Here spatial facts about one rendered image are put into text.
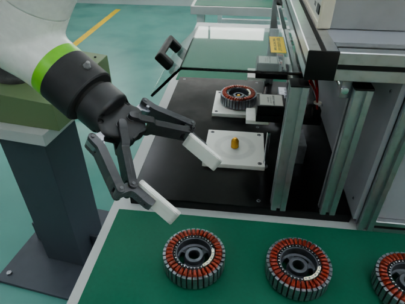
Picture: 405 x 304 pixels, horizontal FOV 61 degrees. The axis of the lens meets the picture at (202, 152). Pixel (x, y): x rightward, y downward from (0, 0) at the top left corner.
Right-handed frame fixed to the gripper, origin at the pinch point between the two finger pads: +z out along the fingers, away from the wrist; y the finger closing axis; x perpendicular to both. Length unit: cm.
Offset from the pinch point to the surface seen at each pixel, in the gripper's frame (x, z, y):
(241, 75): -28, -12, -83
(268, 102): -1.6, 1.0, -35.2
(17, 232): -137, -49, -25
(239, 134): -17.5, 1.0, -39.8
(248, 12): -48, -43, -182
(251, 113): -6.9, -0.2, -35.3
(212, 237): -12.9, 9.1, -4.4
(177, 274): -14.4, 7.7, 4.9
